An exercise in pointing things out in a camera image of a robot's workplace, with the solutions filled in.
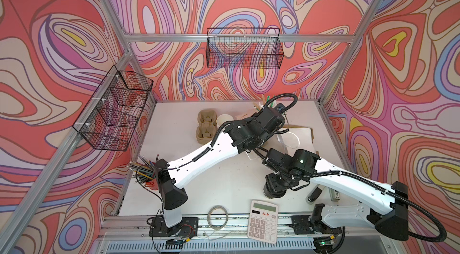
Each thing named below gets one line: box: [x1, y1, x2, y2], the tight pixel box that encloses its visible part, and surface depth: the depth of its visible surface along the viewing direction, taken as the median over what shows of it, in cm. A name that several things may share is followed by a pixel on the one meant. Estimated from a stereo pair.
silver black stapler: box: [305, 183, 326, 205], surface depth 81 cm
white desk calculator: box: [246, 199, 279, 244], surface depth 75 cm
